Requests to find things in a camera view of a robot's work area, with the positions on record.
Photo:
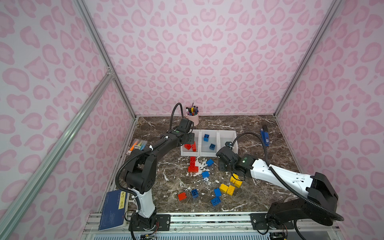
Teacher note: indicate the pink pen cup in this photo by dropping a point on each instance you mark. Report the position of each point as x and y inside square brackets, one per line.
[193, 113]

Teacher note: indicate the blue notebook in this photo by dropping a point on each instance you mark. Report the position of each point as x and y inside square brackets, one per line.
[113, 212]

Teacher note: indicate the white left bin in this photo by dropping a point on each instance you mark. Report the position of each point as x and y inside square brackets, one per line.
[192, 150]

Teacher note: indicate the blue lego brick front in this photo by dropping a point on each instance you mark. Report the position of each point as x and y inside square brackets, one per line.
[195, 193]

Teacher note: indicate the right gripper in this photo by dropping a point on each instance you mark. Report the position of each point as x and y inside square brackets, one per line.
[220, 166]

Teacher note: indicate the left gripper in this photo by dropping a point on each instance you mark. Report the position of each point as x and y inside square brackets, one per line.
[191, 138]

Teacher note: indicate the white middle bin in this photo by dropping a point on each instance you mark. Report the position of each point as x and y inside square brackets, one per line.
[205, 146]

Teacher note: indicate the blue flat lego front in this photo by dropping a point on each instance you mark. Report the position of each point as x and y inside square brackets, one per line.
[216, 201]

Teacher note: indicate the yellow lego pair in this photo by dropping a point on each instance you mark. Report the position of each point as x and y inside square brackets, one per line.
[236, 180]
[229, 190]

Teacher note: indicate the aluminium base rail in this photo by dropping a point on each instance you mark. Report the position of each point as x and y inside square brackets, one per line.
[238, 226]

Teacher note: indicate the blue lego centre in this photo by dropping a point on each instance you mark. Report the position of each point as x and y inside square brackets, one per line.
[205, 175]

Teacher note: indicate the highlighter marker pack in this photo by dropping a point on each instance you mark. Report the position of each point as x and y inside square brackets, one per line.
[138, 144]

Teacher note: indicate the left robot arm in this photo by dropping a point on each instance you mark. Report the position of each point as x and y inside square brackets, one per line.
[137, 175]

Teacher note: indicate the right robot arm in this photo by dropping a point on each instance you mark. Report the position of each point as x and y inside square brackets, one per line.
[316, 199]

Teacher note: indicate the white right bin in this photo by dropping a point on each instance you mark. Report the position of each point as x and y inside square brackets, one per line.
[224, 136]

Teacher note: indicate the yellow lego pair right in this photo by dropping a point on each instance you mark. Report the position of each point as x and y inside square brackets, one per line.
[236, 180]

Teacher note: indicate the blue small lego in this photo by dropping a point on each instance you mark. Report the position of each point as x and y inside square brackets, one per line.
[217, 192]

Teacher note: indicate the white bin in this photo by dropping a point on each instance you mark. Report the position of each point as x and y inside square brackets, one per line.
[205, 146]
[192, 150]
[224, 136]

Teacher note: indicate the blue box cutter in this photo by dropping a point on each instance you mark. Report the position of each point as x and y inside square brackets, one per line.
[265, 135]

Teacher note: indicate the red lego brick cluster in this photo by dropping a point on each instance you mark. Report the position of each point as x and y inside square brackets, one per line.
[192, 168]

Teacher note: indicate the red lego brick front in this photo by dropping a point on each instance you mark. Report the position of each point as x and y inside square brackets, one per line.
[182, 196]

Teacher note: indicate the red long lego brick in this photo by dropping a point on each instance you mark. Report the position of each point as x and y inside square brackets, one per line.
[194, 147]

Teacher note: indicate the yellow lego pair front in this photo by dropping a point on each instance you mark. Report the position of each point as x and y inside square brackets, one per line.
[229, 190]

